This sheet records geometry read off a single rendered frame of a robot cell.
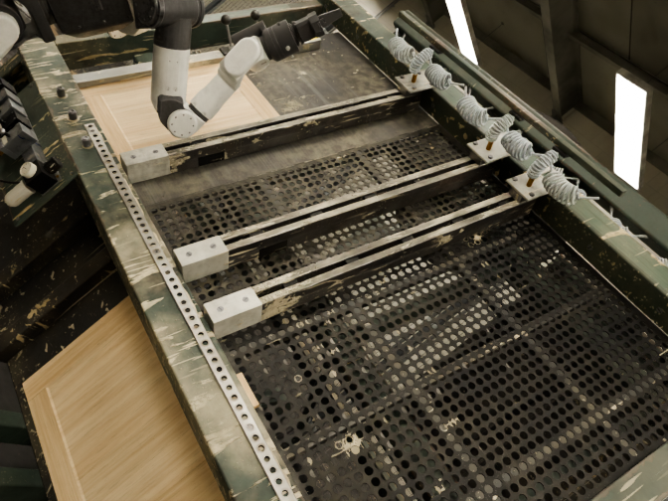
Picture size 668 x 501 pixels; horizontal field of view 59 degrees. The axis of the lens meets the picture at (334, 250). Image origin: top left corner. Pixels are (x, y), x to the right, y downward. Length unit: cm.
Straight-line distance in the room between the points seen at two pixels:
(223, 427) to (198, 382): 12
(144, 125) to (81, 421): 91
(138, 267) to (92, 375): 43
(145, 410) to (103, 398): 15
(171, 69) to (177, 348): 69
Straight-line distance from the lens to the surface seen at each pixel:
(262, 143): 193
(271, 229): 161
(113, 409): 177
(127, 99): 214
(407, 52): 218
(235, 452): 126
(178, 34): 158
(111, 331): 184
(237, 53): 162
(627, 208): 239
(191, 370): 135
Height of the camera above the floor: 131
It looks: 3 degrees down
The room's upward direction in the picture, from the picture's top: 51 degrees clockwise
